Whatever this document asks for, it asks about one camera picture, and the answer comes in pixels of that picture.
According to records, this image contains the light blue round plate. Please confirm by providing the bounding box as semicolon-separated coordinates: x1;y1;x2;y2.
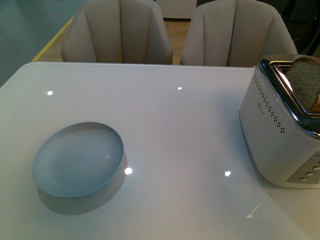
32;122;124;198

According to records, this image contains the brown bread slice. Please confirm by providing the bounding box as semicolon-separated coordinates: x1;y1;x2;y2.
286;57;320;114

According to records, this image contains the beige chair on left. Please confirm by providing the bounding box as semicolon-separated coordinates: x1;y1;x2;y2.
61;0;173;65

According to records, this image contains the beige chair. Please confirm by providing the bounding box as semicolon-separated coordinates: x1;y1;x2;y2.
61;0;173;65
180;0;298;67

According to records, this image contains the beige chair on right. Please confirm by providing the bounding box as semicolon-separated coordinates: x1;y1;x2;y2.
180;0;298;67

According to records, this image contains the white chrome two-slot toaster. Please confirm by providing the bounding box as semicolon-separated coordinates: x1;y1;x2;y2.
238;55;320;189

